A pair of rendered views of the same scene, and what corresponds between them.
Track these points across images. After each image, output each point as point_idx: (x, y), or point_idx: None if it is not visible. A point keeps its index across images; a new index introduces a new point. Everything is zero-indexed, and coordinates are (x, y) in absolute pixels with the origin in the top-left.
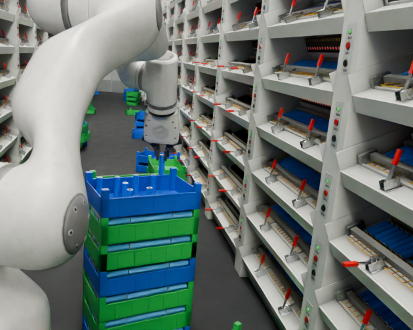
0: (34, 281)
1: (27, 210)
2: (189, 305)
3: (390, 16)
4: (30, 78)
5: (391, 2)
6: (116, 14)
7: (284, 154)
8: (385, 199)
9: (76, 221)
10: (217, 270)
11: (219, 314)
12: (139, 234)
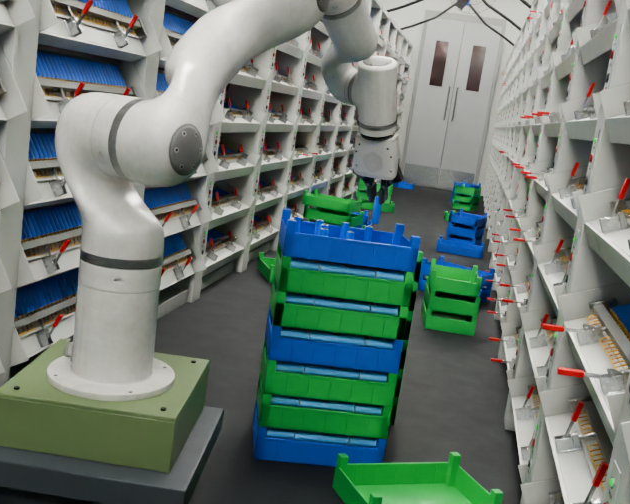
0: (217, 369)
1: (146, 124)
2: (387, 408)
3: None
4: (183, 40)
5: None
6: None
7: None
8: (600, 241)
9: (183, 143)
10: (475, 415)
11: (446, 455)
12: (327, 288)
